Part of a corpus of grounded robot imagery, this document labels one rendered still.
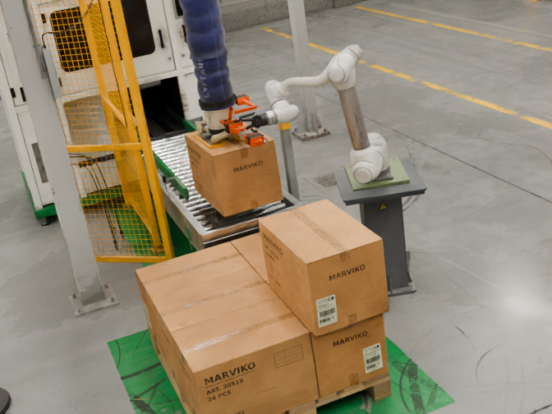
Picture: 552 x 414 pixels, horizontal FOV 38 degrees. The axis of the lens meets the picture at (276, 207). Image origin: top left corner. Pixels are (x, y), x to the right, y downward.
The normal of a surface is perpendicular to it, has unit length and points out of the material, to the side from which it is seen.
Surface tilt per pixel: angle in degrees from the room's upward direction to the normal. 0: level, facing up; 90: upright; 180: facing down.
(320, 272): 90
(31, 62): 90
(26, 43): 90
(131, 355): 0
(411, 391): 0
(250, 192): 89
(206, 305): 0
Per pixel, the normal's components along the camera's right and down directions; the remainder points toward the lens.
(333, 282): 0.39, 0.32
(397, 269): 0.06, 0.40
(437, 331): -0.14, -0.90
